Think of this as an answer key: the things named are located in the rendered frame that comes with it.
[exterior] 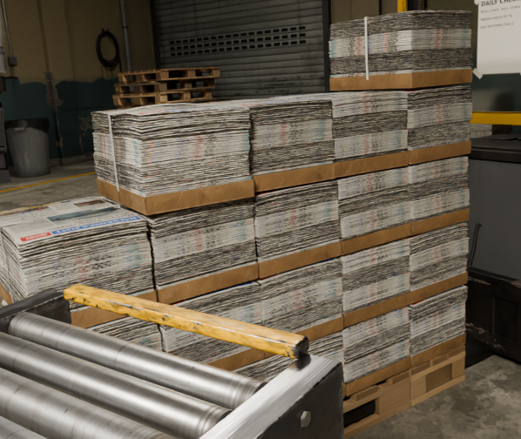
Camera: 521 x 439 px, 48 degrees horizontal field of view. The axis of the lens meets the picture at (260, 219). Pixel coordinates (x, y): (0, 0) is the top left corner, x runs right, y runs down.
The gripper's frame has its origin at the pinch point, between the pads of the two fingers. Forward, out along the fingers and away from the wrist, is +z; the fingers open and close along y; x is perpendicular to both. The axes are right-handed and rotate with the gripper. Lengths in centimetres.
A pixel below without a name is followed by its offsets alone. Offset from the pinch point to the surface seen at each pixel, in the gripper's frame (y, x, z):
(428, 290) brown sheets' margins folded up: -19, -122, 56
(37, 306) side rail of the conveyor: -51, 7, 16
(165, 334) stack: -19, -27, 43
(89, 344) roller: -70, 5, 17
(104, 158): 6.1, -26.3, 1.5
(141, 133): -20.5, -26.1, -6.0
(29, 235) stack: -14.5, -0.8, 13.3
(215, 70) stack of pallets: 604, -404, -28
